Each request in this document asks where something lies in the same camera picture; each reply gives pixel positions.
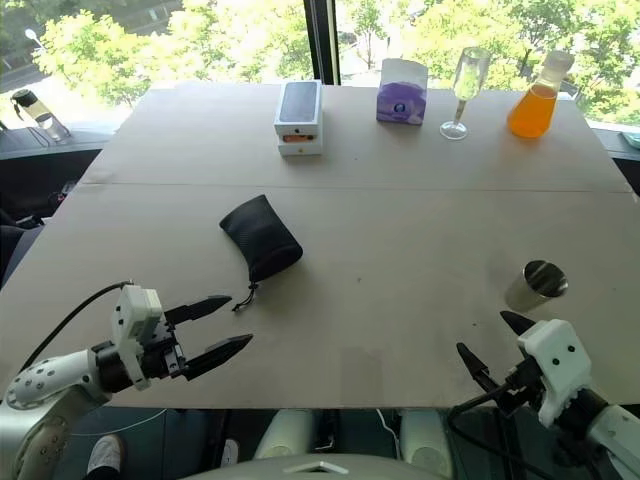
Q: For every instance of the silver robot torso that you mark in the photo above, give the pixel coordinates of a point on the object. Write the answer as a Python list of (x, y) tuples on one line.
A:
[(320, 467)]

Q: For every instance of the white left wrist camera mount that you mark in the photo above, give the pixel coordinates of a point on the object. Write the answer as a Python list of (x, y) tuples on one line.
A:
[(135, 312)]

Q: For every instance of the dark side desk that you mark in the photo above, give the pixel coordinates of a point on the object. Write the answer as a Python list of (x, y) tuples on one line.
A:
[(50, 145)]

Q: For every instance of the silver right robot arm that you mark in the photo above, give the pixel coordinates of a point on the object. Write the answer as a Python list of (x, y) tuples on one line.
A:
[(617, 430)]

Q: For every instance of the pale green dish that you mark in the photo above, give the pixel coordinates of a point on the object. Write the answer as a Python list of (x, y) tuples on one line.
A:
[(632, 139)]

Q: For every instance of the plain white phone box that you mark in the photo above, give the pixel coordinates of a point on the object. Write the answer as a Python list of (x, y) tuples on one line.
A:
[(300, 150)]

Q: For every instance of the glass flask with orange liquid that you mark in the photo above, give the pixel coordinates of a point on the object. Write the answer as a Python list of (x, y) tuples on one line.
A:
[(532, 115)]

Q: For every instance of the stainless steel cup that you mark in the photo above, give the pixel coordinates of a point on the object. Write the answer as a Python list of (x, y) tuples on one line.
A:
[(525, 295)]

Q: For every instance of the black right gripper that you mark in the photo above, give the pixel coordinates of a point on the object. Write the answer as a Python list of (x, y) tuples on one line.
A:
[(522, 385)]

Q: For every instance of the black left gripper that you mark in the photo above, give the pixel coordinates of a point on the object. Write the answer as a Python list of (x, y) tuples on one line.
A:
[(165, 355)]

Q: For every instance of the clear water bottle, black lid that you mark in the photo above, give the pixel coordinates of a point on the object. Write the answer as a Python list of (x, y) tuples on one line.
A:
[(35, 112)]

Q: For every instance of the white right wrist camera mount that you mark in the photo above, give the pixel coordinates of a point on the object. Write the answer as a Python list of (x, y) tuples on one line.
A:
[(555, 350)]

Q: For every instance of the clear champagne glass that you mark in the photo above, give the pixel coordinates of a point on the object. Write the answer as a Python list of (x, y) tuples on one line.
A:
[(454, 130)]

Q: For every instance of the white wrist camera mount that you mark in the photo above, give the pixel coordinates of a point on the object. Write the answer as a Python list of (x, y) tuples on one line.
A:
[(135, 312), (555, 350)]

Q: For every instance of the white phone box, black print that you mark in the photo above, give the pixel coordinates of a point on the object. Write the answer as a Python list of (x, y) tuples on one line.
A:
[(299, 102)]

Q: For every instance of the white shoe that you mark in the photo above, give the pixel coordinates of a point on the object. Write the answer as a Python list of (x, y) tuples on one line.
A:
[(107, 450)]

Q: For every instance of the purple tissue box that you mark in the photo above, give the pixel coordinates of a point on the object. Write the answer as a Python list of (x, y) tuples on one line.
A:
[(400, 100)]

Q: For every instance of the white rounded robot leg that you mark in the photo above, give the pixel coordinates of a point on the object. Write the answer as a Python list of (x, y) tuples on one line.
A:
[(425, 440), (282, 435)]

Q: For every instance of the black window post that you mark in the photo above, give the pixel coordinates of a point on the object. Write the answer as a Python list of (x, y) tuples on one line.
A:
[(322, 40)]

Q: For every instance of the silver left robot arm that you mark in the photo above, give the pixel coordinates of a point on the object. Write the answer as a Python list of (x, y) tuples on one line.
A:
[(45, 380)]

